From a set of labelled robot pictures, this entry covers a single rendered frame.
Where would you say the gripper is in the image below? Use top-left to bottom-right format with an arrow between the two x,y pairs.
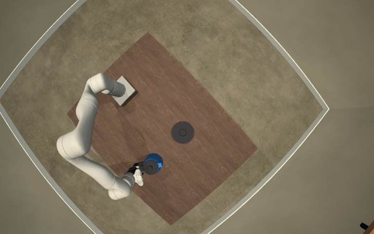
123,164 -> 144,186

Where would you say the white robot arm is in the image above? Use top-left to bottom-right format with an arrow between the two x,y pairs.
56,73 -> 133,200

